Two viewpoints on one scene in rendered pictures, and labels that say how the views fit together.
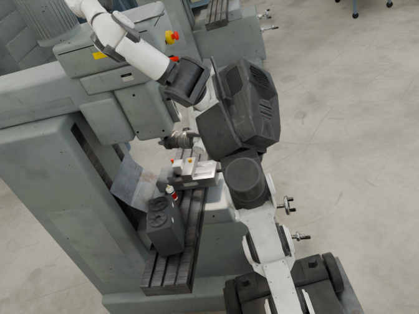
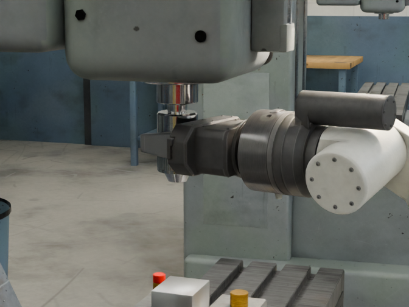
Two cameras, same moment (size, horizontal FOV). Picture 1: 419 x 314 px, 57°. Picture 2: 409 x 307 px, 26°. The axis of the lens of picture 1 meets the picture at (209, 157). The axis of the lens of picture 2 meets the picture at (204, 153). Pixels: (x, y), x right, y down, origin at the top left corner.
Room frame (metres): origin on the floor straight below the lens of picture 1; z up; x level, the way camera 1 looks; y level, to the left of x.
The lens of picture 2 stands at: (0.75, 0.19, 1.40)
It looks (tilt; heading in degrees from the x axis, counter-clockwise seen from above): 10 degrees down; 358
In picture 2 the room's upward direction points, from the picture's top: straight up
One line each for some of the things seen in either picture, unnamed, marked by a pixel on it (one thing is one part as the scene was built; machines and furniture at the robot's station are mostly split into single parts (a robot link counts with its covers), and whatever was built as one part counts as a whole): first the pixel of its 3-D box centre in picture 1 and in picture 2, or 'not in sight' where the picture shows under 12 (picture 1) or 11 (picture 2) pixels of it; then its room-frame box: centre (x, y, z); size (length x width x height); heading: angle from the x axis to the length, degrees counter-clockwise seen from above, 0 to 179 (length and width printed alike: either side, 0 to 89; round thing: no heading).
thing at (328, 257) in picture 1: (332, 271); not in sight; (1.14, -0.37, 0.50); 0.20 x 0.05 x 0.20; 173
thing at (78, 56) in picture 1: (115, 40); not in sight; (1.76, 0.20, 1.81); 0.47 x 0.26 x 0.16; 70
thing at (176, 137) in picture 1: (179, 140); (244, 150); (1.70, 0.11, 1.23); 0.13 x 0.12 x 0.10; 143
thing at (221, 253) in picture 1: (214, 235); not in sight; (1.74, 0.16, 0.42); 0.81 x 0.32 x 0.60; 70
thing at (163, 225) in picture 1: (166, 224); not in sight; (1.38, 0.32, 1.02); 0.22 x 0.12 x 0.20; 171
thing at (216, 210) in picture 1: (192, 198); not in sight; (1.75, 0.18, 0.78); 0.50 x 0.35 x 0.12; 70
